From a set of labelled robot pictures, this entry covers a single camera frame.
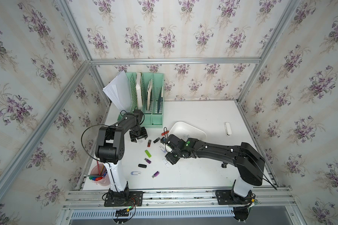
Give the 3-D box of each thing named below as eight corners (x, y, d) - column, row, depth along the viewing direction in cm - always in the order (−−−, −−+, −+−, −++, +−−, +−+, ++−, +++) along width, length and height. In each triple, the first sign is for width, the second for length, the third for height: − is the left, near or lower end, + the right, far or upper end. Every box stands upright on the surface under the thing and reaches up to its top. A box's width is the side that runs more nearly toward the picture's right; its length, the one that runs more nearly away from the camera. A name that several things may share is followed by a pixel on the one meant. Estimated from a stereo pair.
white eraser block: (226, 135, 100) (227, 133, 98) (224, 124, 106) (225, 122, 104) (231, 136, 99) (232, 134, 97) (228, 124, 106) (230, 122, 104)
